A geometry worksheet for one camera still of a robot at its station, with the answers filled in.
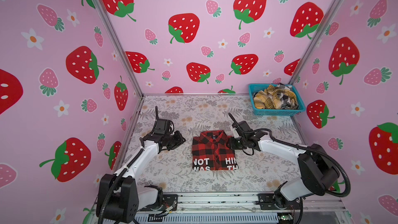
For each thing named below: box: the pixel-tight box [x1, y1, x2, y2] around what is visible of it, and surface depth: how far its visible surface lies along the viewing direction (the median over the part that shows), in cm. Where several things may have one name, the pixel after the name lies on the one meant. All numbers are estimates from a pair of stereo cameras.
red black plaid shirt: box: [191, 130, 239, 171], surface depth 88 cm
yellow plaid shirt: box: [253, 84, 298, 110], surface depth 106 cm
